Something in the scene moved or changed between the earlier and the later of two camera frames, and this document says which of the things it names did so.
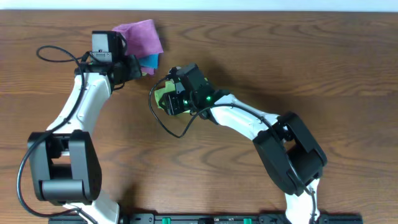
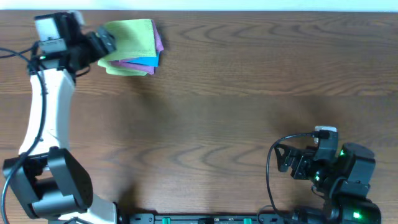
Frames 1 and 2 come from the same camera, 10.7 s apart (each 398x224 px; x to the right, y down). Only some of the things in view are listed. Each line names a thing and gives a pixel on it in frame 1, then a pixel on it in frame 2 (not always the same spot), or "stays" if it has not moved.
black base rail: (214, 218) stays
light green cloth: (169, 87) to (134, 39)
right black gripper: (171, 107) to (303, 156)
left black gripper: (134, 66) to (101, 41)
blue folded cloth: (151, 60) stays
